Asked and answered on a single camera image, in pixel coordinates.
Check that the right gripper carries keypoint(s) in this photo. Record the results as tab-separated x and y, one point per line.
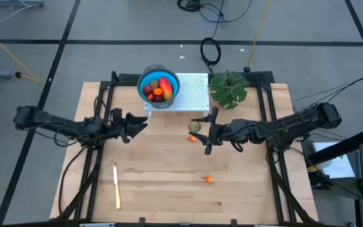
222	132

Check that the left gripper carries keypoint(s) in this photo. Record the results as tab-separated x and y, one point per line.
117	126

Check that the small orange toy pear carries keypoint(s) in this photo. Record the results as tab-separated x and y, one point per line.
192	138
208	179

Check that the small orange-red toy fruit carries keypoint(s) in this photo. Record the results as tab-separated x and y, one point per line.
150	97

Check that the dark red plum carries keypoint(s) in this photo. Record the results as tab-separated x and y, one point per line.
147	90

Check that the orange toy tangerine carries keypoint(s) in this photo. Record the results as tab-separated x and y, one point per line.
157	91

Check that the blue bowl with grey rim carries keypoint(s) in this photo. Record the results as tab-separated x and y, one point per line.
145	80

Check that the red yellow toy mango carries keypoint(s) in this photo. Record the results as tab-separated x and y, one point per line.
166	88

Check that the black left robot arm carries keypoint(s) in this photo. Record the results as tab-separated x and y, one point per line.
52	119

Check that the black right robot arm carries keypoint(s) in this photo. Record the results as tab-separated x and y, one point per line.
295	121

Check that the white perforated metal rack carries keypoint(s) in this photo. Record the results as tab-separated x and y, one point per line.
194	91

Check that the green plant in white pot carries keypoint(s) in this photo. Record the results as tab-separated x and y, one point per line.
228	89

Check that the black aluminium table frame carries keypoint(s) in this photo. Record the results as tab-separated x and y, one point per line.
260	77

